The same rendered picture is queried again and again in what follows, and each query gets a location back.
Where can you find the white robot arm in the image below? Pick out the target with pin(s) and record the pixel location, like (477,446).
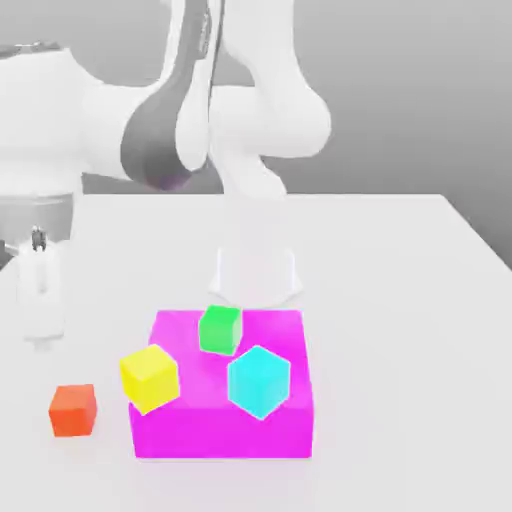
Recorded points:
(280,120)

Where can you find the small orange cube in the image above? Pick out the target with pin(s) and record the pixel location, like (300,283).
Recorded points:
(72,412)

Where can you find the small cyan cube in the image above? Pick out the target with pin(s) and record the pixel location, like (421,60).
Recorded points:
(258,380)

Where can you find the small yellow cube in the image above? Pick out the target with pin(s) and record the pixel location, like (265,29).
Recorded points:
(150,378)

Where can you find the large magenta box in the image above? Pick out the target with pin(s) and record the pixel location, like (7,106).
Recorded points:
(224,432)

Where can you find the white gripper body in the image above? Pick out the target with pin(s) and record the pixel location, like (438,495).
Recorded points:
(30,296)

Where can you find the small green cube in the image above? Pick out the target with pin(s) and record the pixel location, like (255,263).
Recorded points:
(218,332)

